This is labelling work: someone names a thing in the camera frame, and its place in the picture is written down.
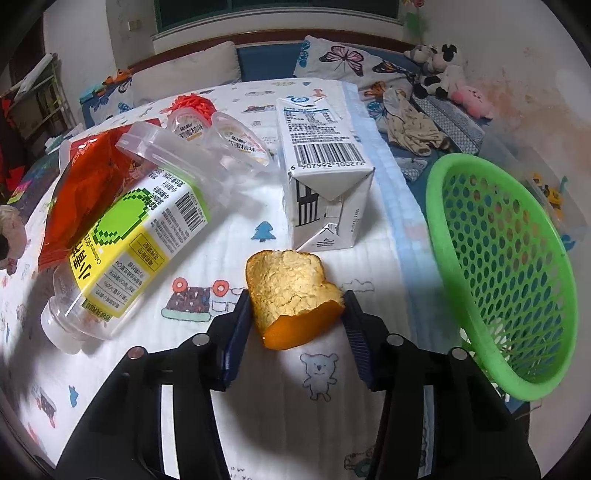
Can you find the grey striped cloth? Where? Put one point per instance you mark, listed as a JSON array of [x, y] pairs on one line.
[[457, 124]]

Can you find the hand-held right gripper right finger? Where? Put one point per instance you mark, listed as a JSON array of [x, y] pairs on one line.
[[356, 344]]

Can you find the red foam fruit net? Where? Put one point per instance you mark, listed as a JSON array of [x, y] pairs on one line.
[[194, 102]]

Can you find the storage shelf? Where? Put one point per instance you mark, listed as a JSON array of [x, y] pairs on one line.
[[32, 97]]

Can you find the white milk carton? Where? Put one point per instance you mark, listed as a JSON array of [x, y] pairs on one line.
[[318, 152]]

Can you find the orange peel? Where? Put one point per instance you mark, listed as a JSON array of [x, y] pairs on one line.
[[290, 295]]

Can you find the brown plush toy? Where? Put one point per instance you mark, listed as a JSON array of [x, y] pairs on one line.
[[11, 235]]

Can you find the wooden headboard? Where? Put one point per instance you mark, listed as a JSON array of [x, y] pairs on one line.
[[268, 38]]

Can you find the window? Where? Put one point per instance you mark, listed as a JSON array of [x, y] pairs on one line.
[[277, 11]]

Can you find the beige printed garment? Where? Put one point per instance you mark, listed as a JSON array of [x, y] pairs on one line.
[[415, 124]]

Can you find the red snack bag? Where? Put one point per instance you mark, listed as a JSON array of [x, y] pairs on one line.
[[87, 175]]

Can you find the butterfly print pillow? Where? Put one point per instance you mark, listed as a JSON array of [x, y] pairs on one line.
[[341, 60]]

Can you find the clear plastic storage box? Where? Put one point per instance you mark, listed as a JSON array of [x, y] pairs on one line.
[[521, 161]]

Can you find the white printed blanket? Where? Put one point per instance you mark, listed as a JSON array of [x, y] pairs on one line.
[[286, 410]]

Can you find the pink plush toy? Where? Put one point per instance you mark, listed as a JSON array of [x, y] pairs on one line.
[[473, 100]]

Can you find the clear glass bowl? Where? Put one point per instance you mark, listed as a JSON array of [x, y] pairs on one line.
[[154, 145]]

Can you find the clear jelly cup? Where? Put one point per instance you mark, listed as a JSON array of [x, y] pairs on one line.
[[189, 127], [240, 141]]

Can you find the yellow toy truck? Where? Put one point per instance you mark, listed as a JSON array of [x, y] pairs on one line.
[[549, 191]]

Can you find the beige pillow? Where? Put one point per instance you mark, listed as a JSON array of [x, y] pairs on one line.
[[184, 69]]

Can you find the green plastic basket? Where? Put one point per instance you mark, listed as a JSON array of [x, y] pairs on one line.
[[503, 277]]

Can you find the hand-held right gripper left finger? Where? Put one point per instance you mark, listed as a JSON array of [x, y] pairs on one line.
[[237, 339]]

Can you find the cow plush toy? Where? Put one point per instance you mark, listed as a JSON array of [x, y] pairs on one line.
[[438, 69]]

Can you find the clear bottle yellow-green label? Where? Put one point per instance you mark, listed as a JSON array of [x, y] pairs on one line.
[[138, 240]]

